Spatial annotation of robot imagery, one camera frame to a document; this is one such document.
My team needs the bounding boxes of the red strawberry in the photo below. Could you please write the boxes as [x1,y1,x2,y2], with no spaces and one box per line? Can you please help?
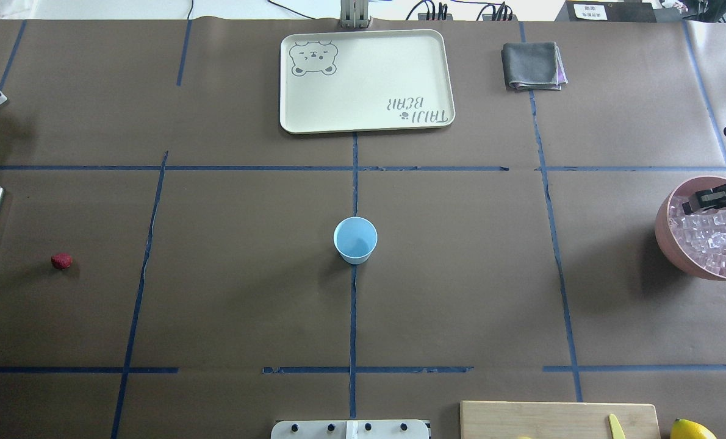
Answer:
[51,252,73,270]

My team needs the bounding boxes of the pink bowl of ice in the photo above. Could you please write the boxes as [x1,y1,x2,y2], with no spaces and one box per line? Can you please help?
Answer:
[654,176,726,281]

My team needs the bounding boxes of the light blue plastic cup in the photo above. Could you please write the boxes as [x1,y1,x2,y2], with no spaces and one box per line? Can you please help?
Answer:
[332,216,379,266]

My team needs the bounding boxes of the dark grey folded cloth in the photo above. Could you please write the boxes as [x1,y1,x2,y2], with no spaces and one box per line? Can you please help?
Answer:
[501,41,569,91]

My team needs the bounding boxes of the yellow lemon outer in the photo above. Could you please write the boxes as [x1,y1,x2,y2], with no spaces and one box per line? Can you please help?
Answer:
[670,418,717,439]

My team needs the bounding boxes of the wooden cutting board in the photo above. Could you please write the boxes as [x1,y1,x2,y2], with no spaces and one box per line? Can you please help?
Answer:
[459,401,661,438]

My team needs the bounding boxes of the cream bear serving tray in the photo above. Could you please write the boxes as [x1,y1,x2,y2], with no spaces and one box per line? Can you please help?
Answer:
[279,29,456,134]

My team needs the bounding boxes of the white camera mast with base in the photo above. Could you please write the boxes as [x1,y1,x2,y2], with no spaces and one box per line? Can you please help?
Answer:
[270,419,432,438]

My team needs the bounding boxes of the aluminium frame post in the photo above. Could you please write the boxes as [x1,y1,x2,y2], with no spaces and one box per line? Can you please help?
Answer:
[340,0,370,29]

